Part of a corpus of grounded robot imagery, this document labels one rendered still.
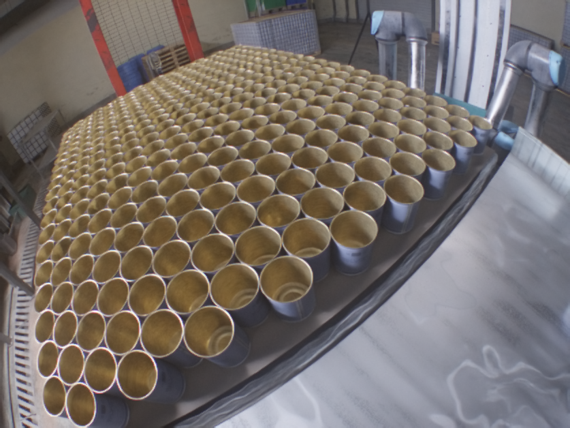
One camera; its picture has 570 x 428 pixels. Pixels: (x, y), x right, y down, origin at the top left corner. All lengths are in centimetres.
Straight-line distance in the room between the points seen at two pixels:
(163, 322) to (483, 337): 48
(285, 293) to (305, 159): 27
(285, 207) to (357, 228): 13
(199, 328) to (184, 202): 26
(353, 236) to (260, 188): 19
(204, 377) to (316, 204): 33
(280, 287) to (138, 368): 25
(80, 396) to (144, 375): 12
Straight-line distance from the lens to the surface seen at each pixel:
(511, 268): 55
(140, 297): 46
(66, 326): 56
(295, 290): 42
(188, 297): 45
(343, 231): 44
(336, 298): 41
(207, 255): 45
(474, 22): 147
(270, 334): 40
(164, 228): 52
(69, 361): 52
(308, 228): 41
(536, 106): 121
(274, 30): 550
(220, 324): 42
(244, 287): 43
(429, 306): 44
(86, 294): 55
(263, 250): 45
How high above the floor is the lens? 147
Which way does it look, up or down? 46 degrees down
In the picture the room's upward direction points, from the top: 14 degrees counter-clockwise
